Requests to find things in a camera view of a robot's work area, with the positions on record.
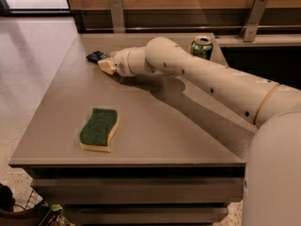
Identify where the upper grey drawer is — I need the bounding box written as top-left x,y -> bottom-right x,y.
31,178 -> 244,204

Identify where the blue rxbar snack bar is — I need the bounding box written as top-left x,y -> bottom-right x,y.
87,51 -> 109,64

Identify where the dark bin with clutter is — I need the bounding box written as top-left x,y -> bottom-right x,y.
0,184 -> 75,226

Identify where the grey drawer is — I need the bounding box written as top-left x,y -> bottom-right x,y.
31,178 -> 244,204
64,206 -> 229,225

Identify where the green and yellow sponge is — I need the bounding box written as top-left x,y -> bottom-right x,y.
79,108 -> 119,153

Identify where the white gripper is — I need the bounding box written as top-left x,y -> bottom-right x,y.
98,47 -> 150,77

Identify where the lower grey drawer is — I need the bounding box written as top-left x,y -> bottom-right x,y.
64,206 -> 229,225

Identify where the grey side ledge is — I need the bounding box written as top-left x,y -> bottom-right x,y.
215,34 -> 301,47

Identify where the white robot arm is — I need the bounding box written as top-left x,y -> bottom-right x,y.
98,37 -> 301,226

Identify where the left metal bracket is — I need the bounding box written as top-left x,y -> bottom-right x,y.
109,0 -> 125,33

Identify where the green soda can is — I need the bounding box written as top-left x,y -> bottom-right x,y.
190,36 -> 214,60

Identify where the metal bracket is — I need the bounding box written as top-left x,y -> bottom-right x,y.
109,0 -> 125,33
240,0 -> 269,42

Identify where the right metal bracket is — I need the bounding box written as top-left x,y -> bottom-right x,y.
240,0 -> 269,42

